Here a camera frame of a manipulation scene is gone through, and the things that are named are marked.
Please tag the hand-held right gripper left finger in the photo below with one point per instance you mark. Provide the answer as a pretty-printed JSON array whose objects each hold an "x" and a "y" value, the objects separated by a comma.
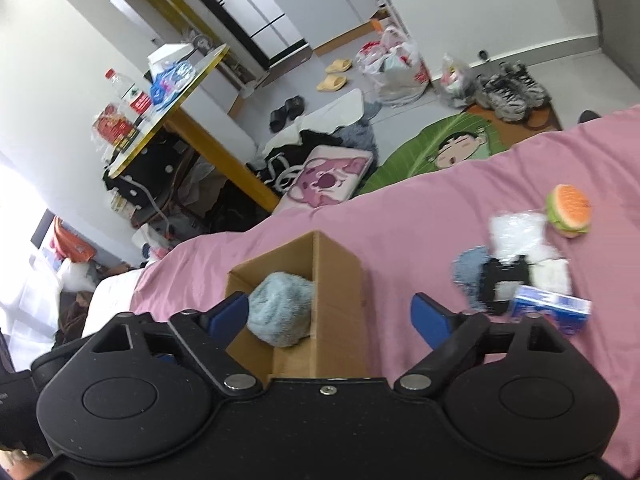
[{"x": 227, "y": 317}]

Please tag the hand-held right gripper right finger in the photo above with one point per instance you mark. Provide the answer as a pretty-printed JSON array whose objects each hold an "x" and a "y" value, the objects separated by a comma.
[{"x": 430, "y": 320}]

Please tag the light blue fluffy plush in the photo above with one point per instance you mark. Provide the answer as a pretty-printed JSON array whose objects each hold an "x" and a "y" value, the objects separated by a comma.
[{"x": 282, "y": 310}]

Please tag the grey-blue plush toy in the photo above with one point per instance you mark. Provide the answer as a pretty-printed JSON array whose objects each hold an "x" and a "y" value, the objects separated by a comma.
[{"x": 470, "y": 267}]

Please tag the black and white cloth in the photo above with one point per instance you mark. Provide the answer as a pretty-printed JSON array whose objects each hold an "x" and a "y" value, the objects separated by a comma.
[{"x": 505, "y": 275}]

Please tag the brown cardboard box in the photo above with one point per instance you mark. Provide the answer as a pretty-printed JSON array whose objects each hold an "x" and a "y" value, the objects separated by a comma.
[{"x": 340, "y": 310}]

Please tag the blue and white packet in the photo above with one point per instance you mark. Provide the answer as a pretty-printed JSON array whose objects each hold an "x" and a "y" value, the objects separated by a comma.
[{"x": 550, "y": 307}]

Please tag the white plastic bag packet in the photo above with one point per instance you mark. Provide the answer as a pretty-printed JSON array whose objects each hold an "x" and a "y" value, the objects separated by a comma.
[{"x": 517, "y": 232}]

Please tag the burger plush toy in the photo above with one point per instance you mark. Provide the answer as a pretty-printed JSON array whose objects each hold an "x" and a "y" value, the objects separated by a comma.
[{"x": 567, "y": 210}]

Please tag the pink bed sheet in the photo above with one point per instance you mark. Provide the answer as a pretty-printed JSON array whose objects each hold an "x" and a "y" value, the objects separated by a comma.
[{"x": 425, "y": 220}]

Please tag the small white appliance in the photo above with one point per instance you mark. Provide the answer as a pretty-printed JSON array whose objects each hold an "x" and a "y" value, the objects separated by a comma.
[{"x": 150, "y": 240}]

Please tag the white pillow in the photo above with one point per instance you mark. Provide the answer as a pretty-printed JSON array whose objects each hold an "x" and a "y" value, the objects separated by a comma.
[{"x": 110, "y": 300}]

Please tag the brown blanket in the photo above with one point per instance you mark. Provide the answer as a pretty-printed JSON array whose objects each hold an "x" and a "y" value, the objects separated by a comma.
[{"x": 75, "y": 315}]

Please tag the white fluffy cushion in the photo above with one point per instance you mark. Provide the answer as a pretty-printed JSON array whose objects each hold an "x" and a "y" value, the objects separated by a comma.
[{"x": 75, "y": 277}]

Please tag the round table with yellow leg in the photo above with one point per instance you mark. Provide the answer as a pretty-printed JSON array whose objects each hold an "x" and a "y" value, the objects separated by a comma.
[{"x": 220, "y": 155}]

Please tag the green leaf cartoon rug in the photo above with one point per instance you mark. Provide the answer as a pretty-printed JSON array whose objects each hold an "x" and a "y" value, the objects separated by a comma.
[{"x": 420, "y": 150}]

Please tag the pink bear cushion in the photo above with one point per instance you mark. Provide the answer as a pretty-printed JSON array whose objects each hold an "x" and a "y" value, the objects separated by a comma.
[{"x": 325, "y": 177}]

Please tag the black polka dot bag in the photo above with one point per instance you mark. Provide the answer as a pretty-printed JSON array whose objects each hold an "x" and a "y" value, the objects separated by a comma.
[{"x": 160, "y": 160}]

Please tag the orange cloth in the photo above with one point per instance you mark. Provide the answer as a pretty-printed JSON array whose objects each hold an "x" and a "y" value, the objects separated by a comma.
[{"x": 70, "y": 245}]

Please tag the black clothes pile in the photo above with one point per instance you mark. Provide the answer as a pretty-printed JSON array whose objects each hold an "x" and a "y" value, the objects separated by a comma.
[{"x": 310, "y": 140}]

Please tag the grey fluffy rug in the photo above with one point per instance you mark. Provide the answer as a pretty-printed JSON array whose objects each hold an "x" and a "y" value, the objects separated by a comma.
[{"x": 357, "y": 135}]

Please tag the red snack packet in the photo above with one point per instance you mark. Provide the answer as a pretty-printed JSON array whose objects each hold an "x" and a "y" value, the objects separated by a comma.
[{"x": 112, "y": 127}]

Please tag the brown doormat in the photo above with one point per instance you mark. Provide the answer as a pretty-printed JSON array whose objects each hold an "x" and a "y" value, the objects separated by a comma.
[{"x": 542, "y": 120}]

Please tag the white floor mat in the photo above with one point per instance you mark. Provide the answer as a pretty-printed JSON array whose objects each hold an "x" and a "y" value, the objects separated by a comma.
[{"x": 340, "y": 107}]

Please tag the grey sneaker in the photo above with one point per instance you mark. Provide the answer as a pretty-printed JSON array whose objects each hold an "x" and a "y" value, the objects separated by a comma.
[
  {"x": 502, "y": 97},
  {"x": 527, "y": 82}
]

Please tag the small clear plastic bag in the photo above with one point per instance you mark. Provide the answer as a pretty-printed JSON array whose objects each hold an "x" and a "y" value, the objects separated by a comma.
[{"x": 457, "y": 82}]

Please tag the blue plastic bag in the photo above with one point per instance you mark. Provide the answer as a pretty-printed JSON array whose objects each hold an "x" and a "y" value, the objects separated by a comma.
[{"x": 167, "y": 82}]

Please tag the clear water bottle red label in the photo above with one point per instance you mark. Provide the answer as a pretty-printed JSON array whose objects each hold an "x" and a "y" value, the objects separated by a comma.
[{"x": 127, "y": 92}]

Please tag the white plastic shopping bag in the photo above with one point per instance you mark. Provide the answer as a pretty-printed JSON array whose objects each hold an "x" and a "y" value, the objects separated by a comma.
[{"x": 395, "y": 75}]

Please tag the yellow slipper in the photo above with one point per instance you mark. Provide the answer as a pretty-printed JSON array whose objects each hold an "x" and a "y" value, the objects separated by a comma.
[
  {"x": 331, "y": 83},
  {"x": 339, "y": 66}
]

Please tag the white tissue box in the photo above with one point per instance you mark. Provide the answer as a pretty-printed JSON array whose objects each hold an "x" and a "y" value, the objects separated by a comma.
[{"x": 167, "y": 55}]

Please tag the black framed glass door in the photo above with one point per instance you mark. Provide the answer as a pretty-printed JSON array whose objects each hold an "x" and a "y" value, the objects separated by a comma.
[{"x": 240, "y": 5}]

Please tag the white kitchen cabinet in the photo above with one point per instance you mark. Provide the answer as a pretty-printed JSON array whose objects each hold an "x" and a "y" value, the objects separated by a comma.
[{"x": 330, "y": 5}]

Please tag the black wall plug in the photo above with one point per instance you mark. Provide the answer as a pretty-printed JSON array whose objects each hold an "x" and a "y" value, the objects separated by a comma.
[{"x": 482, "y": 53}]

